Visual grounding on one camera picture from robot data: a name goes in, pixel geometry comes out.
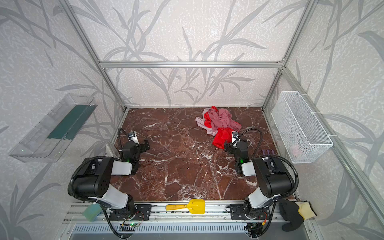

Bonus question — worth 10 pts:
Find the yellow sponge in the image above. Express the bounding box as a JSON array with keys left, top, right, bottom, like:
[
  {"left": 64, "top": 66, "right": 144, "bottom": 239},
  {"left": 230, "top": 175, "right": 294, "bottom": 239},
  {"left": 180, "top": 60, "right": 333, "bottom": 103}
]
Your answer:
[{"left": 298, "top": 202, "right": 317, "bottom": 220}]

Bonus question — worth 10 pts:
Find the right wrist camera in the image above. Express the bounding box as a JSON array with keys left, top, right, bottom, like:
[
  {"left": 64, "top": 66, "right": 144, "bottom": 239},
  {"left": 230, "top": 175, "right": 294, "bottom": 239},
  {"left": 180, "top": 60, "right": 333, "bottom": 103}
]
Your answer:
[{"left": 232, "top": 131, "right": 240, "bottom": 144}]

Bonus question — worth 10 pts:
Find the black glove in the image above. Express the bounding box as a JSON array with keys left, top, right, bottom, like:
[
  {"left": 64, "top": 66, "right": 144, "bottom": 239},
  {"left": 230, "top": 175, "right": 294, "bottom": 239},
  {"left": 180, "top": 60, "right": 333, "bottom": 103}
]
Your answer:
[{"left": 278, "top": 199, "right": 304, "bottom": 232}]

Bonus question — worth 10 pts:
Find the red cloth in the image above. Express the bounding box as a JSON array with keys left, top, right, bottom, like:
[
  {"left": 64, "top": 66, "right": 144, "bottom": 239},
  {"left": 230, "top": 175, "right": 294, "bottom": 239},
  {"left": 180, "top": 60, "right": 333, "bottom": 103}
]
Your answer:
[{"left": 209, "top": 106, "right": 235, "bottom": 149}]

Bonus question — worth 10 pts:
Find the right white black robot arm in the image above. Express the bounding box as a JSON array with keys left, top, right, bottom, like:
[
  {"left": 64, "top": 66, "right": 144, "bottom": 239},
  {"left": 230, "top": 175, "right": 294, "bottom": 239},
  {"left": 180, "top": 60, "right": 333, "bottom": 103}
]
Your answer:
[{"left": 225, "top": 128, "right": 299, "bottom": 216}]

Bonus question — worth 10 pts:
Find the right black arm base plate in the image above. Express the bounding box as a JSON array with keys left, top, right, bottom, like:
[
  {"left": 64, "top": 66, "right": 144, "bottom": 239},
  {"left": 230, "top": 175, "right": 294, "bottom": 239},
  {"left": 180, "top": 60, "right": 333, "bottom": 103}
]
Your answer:
[{"left": 225, "top": 203, "right": 270, "bottom": 221}]

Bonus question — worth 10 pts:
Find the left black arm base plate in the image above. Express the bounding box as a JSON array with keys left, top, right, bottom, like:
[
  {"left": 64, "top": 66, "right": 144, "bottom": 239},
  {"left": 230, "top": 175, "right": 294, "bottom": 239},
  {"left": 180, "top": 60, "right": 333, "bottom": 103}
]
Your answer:
[{"left": 109, "top": 204, "right": 152, "bottom": 221}]

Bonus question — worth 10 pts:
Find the dark pink cloth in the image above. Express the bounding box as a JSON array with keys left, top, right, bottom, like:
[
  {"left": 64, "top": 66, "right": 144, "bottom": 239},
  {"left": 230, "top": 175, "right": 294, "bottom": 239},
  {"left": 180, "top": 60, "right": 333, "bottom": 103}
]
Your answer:
[{"left": 208, "top": 108, "right": 242, "bottom": 131}]

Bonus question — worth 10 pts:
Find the white wire mesh basket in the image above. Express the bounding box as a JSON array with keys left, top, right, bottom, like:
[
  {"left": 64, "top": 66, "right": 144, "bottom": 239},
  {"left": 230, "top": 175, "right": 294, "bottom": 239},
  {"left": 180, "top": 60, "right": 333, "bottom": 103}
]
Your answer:
[{"left": 272, "top": 91, "right": 334, "bottom": 164}]

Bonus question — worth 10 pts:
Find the green sponge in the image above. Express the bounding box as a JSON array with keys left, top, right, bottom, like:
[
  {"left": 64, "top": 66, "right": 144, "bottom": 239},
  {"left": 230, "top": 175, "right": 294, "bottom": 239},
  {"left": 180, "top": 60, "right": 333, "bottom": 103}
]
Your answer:
[{"left": 83, "top": 204, "right": 103, "bottom": 222}]

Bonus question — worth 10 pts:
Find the light pink cloth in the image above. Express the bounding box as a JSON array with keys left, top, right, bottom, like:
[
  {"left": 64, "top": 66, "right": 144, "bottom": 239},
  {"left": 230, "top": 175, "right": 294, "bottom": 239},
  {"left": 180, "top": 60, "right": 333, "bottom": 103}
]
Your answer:
[{"left": 195, "top": 108, "right": 218, "bottom": 136}]

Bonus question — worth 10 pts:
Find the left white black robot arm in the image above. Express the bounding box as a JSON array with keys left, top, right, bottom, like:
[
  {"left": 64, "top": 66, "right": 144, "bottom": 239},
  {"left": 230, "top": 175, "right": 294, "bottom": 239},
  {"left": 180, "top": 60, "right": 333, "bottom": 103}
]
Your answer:
[{"left": 68, "top": 128, "right": 151, "bottom": 215}]

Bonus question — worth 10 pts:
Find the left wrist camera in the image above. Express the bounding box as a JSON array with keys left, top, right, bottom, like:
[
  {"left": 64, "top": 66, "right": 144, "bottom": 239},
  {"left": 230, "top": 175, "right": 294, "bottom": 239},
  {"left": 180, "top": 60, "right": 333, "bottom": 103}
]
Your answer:
[{"left": 128, "top": 131, "right": 139, "bottom": 144}]

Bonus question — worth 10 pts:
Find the purple pink toy rake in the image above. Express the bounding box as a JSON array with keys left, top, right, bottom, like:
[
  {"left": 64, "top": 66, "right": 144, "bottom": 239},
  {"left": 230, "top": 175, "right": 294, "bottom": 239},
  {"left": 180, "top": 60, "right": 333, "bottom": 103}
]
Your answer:
[{"left": 262, "top": 149, "right": 276, "bottom": 156}]

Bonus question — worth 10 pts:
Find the yellow toy shovel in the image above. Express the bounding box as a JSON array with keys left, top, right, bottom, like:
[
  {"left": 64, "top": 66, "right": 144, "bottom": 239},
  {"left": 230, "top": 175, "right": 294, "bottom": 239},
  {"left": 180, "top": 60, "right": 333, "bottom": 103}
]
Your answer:
[{"left": 166, "top": 199, "right": 206, "bottom": 215}]

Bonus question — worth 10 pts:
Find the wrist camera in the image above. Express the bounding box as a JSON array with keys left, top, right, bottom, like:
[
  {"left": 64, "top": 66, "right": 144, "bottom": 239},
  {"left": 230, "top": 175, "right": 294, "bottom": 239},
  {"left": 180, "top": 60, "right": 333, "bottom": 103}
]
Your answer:
[
  {"left": 232, "top": 131, "right": 240, "bottom": 144},
  {"left": 128, "top": 131, "right": 139, "bottom": 144}
]

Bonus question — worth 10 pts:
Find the clear plastic wall shelf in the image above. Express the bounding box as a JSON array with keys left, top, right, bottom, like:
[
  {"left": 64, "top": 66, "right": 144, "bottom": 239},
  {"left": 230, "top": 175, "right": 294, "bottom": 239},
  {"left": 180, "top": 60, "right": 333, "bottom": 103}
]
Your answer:
[{"left": 9, "top": 94, "right": 97, "bottom": 163}]

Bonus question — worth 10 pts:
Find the aluminium front rail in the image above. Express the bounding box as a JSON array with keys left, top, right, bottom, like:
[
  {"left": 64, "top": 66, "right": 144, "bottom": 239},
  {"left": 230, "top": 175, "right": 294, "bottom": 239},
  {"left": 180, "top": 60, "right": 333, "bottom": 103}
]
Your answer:
[{"left": 61, "top": 200, "right": 316, "bottom": 224}]

